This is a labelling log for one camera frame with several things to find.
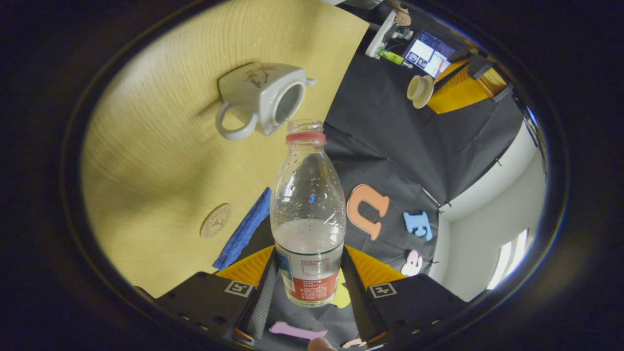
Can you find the blue towel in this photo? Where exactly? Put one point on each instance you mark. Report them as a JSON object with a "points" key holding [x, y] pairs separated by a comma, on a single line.
{"points": [[243, 231]]}

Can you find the white ceramic teacup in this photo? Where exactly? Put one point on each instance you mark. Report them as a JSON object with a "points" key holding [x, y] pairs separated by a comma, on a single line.
{"points": [[253, 87]]}

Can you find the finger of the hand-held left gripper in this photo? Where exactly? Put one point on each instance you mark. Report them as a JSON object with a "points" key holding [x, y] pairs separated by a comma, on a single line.
{"points": [[480, 66], [463, 95]]}

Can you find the computer monitor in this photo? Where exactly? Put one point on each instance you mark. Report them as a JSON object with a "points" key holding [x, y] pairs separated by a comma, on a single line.
{"points": [[429, 53]]}

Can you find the clear plastic water bottle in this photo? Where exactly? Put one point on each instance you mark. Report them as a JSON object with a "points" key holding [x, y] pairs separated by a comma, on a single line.
{"points": [[307, 204]]}

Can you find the white side table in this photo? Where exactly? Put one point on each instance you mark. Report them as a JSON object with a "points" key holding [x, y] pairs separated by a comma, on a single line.
{"points": [[382, 31]]}

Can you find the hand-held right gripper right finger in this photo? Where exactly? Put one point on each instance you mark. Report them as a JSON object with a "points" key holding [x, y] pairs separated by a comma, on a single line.
{"points": [[419, 304]]}

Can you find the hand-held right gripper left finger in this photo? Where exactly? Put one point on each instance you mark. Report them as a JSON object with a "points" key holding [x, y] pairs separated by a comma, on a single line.
{"points": [[204, 304]]}

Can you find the green drink bottle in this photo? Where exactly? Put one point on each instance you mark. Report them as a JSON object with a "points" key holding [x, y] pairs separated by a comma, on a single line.
{"points": [[391, 56]]}

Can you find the round wooden coaster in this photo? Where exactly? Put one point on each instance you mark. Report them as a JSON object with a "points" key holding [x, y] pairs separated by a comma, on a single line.
{"points": [[216, 221]]}

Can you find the black backdrop cloth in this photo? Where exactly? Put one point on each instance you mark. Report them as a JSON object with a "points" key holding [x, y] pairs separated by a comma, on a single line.
{"points": [[390, 146]]}

